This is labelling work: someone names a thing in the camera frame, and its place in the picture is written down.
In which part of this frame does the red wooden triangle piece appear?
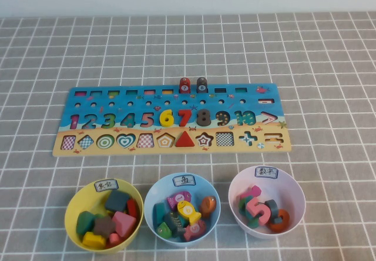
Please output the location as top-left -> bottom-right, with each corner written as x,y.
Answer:
175,130 -> 196,148

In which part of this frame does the colourful wooden puzzle board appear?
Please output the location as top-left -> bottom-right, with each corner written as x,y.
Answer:
52,83 -> 291,158

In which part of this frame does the paper label on blue bowl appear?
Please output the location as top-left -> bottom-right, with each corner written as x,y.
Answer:
172,174 -> 197,188

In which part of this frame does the light blue plastic bowl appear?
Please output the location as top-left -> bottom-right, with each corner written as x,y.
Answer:
143,172 -> 221,249

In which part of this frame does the paper label on pink bowl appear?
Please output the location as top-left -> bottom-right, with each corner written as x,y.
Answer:
254,166 -> 279,179

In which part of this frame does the magenta wooden number piece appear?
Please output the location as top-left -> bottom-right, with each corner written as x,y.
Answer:
239,185 -> 262,202

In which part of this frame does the green wooden number piece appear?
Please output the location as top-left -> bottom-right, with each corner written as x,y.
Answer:
237,196 -> 250,218

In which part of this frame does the paper label on yellow bowl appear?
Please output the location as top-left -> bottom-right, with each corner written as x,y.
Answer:
93,179 -> 119,192

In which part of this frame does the grey wooden number piece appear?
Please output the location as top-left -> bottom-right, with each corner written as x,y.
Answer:
264,199 -> 280,219

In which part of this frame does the pale pink plastic bowl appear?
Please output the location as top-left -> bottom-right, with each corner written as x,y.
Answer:
228,165 -> 307,240

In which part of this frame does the orange wooden number piece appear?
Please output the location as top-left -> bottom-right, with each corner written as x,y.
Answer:
268,209 -> 291,233

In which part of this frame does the yellow plastic bowl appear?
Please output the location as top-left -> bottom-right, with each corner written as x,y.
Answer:
63,178 -> 145,255

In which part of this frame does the red wooden number seven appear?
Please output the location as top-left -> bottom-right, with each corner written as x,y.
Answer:
177,109 -> 193,128

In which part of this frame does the brown wooden number eight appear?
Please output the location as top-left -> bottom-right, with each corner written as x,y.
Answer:
196,109 -> 212,128

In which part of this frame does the yellow wooden number six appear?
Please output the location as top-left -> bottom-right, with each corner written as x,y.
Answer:
159,109 -> 176,128

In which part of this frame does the red fish block seven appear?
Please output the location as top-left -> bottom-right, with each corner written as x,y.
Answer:
179,77 -> 191,94

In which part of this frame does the brown fish block eight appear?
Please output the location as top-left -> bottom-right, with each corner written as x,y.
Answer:
196,77 -> 209,93

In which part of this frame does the magenta wooden fish one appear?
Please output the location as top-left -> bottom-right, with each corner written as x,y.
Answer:
166,192 -> 192,210

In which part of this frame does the orange wooden fish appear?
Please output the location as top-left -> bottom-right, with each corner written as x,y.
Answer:
199,195 -> 217,218

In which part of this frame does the yellow wooden fish six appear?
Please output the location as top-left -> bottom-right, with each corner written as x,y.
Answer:
177,200 -> 203,226

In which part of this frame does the teal wooden fish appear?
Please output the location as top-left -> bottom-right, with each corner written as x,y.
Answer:
152,202 -> 169,226

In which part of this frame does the dark grey wooden fish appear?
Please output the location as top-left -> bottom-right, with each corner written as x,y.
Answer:
164,210 -> 187,238

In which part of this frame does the red wooden shape block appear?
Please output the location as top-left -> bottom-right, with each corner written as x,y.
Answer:
126,198 -> 139,218

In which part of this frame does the slate grey square block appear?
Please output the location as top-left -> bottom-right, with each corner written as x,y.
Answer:
105,189 -> 132,213

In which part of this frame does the pink wooden number five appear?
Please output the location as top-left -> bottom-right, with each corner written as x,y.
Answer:
246,198 -> 271,226

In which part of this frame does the pink wooden fish five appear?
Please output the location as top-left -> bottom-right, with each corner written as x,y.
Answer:
183,219 -> 207,242

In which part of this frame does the green wooden fish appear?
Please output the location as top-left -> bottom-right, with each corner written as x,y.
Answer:
156,222 -> 172,240

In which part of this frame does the brown wooden star block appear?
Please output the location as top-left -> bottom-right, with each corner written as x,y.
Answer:
93,215 -> 116,238

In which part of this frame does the small pink wooden block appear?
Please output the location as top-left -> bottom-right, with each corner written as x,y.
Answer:
108,233 -> 124,246

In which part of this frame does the green wooden shape block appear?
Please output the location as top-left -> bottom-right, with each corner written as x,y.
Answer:
76,210 -> 96,235

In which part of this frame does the yellow wooden shape block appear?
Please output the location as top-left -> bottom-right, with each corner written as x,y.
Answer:
82,231 -> 106,249

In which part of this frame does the grey checked tablecloth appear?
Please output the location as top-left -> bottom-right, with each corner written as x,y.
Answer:
0,11 -> 376,261

